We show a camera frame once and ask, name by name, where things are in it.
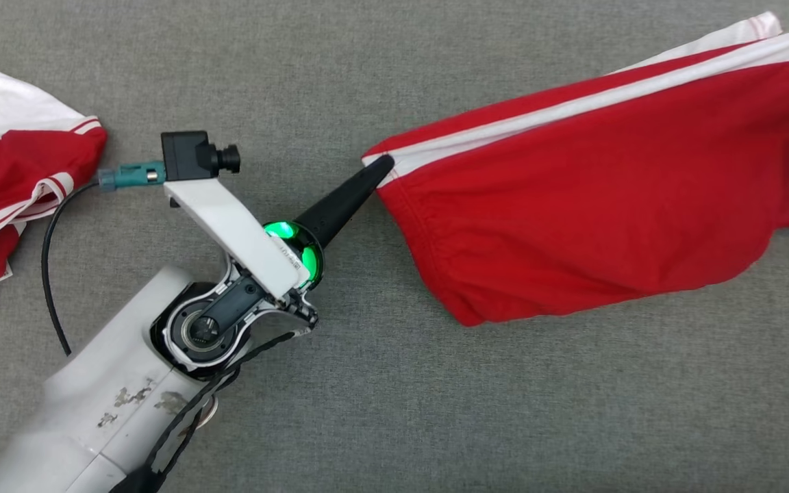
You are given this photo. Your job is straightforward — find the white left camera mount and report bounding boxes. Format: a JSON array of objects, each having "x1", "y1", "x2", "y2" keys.
[{"x1": 164, "y1": 178, "x2": 310, "y2": 302}]

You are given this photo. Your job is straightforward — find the red shorts with white stripes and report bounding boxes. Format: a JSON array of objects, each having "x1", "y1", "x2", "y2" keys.
[{"x1": 362, "y1": 10, "x2": 789, "y2": 327}]

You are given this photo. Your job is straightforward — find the grey fabric sofa seat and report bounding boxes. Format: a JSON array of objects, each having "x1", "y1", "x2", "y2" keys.
[{"x1": 0, "y1": 0, "x2": 789, "y2": 493}]

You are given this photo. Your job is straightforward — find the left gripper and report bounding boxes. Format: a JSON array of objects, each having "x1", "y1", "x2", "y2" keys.
[{"x1": 262, "y1": 154, "x2": 396, "y2": 293}]

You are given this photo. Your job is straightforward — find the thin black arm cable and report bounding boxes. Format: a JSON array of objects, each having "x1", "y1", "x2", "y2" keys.
[{"x1": 110, "y1": 331, "x2": 297, "y2": 493}]

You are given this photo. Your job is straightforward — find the black cable with teal connector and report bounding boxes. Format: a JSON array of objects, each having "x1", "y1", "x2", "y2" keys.
[{"x1": 40, "y1": 161, "x2": 166, "y2": 357}]

